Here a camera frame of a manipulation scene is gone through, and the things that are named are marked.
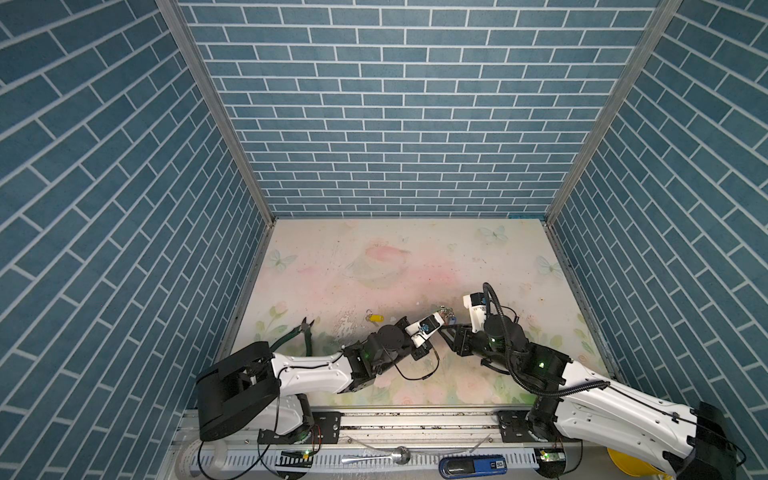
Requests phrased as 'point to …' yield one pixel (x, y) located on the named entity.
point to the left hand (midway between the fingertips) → (436, 322)
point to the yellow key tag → (376, 318)
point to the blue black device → (472, 466)
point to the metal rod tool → (400, 455)
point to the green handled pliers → (308, 337)
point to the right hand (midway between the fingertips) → (437, 328)
